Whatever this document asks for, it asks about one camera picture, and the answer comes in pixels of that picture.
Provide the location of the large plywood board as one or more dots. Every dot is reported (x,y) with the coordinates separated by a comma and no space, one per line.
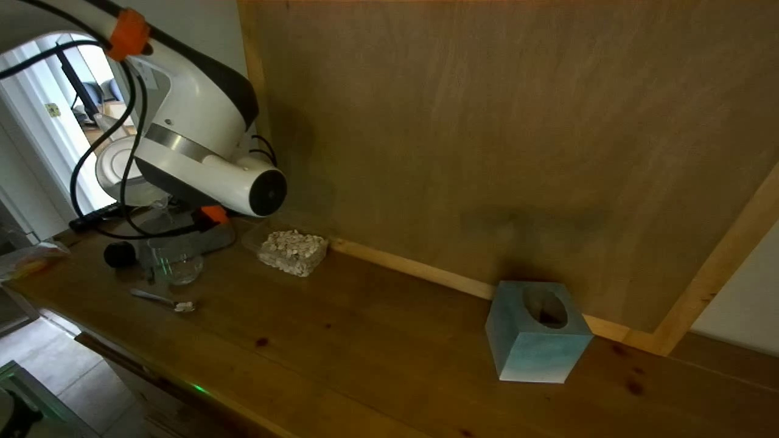
(624,148)

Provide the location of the blue wooden cube holder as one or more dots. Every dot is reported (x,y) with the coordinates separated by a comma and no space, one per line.
(535,335)

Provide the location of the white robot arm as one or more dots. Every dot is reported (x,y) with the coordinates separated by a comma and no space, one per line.
(192,145)

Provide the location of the grey quilted pot holder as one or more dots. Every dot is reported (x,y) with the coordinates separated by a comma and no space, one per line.
(208,242)

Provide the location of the clear container of popcorn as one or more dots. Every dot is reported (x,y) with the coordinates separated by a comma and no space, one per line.
(292,252)

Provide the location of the metal spoon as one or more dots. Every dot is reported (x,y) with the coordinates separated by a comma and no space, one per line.
(175,305)

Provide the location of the small black round object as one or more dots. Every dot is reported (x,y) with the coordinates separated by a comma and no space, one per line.
(119,257)

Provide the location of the small glass cup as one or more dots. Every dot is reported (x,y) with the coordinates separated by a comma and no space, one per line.
(169,265)

